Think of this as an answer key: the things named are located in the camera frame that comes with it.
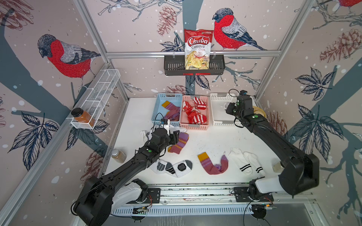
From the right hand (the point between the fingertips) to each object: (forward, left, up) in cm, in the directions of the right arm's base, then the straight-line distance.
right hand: (229, 103), depth 85 cm
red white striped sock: (+16, +17, -18) cm, 30 cm away
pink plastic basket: (-1, +28, -22) cm, 36 cm away
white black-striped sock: (-6, +36, -21) cm, 42 cm away
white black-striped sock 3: (-25, -16, -23) cm, 38 cm away
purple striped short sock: (-13, +28, -21) cm, 38 cm away
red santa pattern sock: (+3, +19, -21) cm, 28 cm away
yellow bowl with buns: (+11, -28, -19) cm, 35 cm away
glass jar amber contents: (-30, +65, -15) cm, 73 cm away
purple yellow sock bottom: (-31, +12, -23) cm, 40 cm away
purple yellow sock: (+16, +40, -22) cm, 49 cm away
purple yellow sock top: (+5, +37, -19) cm, 41 cm away
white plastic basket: (+2, +2, -18) cm, 18 cm away
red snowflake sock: (+12, +27, -18) cm, 35 cm away
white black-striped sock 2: (-24, -7, -24) cm, 35 cm away
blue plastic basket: (+12, +50, -25) cm, 57 cm away
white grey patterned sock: (-34, +31, -23) cm, 51 cm away
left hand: (-15, +31, -8) cm, 36 cm away
